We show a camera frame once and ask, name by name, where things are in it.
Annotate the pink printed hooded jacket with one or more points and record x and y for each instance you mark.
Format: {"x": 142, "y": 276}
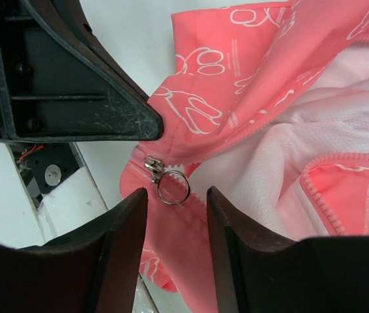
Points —
{"x": 270, "y": 104}

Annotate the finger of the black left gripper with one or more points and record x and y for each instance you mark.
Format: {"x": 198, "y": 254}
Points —
{"x": 72, "y": 14}

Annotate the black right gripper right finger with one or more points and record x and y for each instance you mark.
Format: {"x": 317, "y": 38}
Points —
{"x": 258, "y": 270}

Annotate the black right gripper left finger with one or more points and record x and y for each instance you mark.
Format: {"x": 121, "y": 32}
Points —
{"x": 93, "y": 268}

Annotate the silver zipper slider ring pull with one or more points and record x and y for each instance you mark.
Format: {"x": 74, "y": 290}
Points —
{"x": 172, "y": 185}

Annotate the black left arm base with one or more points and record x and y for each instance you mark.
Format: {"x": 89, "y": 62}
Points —
{"x": 42, "y": 167}

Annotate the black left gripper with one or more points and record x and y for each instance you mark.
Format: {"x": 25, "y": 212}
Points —
{"x": 53, "y": 88}

